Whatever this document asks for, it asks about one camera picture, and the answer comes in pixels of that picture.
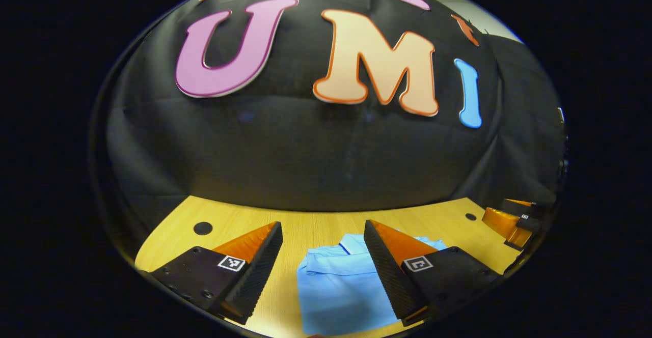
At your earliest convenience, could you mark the light blue polo T-shirt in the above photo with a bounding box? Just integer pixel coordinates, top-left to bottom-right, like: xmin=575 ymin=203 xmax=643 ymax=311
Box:
xmin=296 ymin=234 xmax=449 ymax=336

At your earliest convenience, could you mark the black backdrop cloth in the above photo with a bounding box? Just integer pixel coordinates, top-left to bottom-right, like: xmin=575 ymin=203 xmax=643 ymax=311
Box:
xmin=92 ymin=0 xmax=566 ymax=257

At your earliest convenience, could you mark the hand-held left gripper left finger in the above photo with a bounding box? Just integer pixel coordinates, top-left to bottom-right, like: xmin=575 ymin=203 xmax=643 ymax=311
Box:
xmin=150 ymin=221 xmax=284 ymax=325

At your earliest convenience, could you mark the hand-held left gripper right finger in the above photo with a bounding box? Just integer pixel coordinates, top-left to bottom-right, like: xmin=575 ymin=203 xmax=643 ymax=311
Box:
xmin=364 ymin=219 xmax=502 ymax=327

